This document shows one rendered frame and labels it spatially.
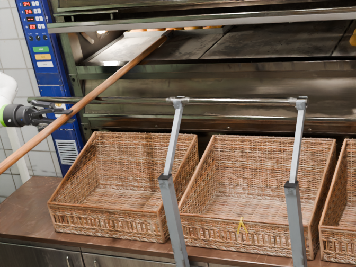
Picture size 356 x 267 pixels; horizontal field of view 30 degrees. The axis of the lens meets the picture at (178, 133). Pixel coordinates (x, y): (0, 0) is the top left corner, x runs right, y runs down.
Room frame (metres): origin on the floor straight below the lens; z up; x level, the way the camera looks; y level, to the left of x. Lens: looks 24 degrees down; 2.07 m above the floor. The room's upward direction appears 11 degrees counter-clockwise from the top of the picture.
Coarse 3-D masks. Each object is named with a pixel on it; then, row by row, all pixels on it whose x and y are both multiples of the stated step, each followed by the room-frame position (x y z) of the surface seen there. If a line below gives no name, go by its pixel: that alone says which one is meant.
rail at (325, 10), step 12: (240, 12) 2.49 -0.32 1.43; (252, 12) 2.45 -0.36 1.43; (264, 12) 2.43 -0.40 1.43; (276, 12) 2.41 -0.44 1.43; (288, 12) 2.38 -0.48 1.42; (300, 12) 2.36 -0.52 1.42; (312, 12) 2.34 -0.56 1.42; (324, 12) 2.32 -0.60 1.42; (336, 12) 2.30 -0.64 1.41; (48, 24) 2.90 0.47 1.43; (60, 24) 2.87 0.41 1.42; (72, 24) 2.84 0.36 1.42; (84, 24) 2.81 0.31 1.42; (96, 24) 2.78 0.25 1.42; (108, 24) 2.75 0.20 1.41
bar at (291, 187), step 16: (32, 96) 2.72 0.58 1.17; (48, 96) 2.68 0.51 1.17; (304, 96) 2.17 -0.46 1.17; (176, 112) 2.36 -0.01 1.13; (304, 112) 2.14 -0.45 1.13; (176, 128) 2.31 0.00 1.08; (160, 176) 2.19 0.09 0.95; (288, 192) 1.95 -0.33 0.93; (176, 208) 2.19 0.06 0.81; (288, 208) 1.95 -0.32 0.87; (176, 224) 2.17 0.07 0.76; (176, 240) 2.17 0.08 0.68; (304, 240) 1.97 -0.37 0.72; (176, 256) 2.18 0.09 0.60; (304, 256) 1.95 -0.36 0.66
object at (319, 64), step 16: (80, 64) 3.05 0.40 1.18; (96, 64) 3.00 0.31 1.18; (112, 64) 2.95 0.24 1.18; (144, 64) 2.86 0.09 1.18; (160, 64) 2.82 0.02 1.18; (176, 64) 2.78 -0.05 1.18; (192, 64) 2.75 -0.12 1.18; (208, 64) 2.71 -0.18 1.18; (224, 64) 2.68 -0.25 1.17; (240, 64) 2.64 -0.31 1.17; (256, 64) 2.61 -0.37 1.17; (272, 64) 2.57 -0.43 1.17; (288, 64) 2.54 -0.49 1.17; (304, 64) 2.51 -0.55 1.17; (320, 64) 2.48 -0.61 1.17; (336, 64) 2.45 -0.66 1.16; (352, 64) 2.42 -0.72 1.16
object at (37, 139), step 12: (132, 60) 2.86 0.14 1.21; (120, 72) 2.74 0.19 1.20; (108, 84) 2.63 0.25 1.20; (96, 96) 2.54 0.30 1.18; (72, 108) 2.40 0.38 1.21; (60, 120) 2.31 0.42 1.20; (48, 132) 2.23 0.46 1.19; (24, 144) 2.13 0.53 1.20; (36, 144) 2.16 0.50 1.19; (12, 156) 2.05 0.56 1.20; (0, 168) 1.98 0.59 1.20
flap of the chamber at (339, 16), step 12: (348, 12) 2.28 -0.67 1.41; (120, 24) 2.73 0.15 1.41; (132, 24) 2.70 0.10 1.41; (144, 24) 2.67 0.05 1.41; (156, 24) 2.64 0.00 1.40; (168, 24) 2.62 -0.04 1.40; (180, 24) 2.59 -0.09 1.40; (192, 24) 2.57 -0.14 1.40; (204, 24) 2.54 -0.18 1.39; (216, 24) 2.52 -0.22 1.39; (228, 24) 2.49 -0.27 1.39; (240, 24) 2.47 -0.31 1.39
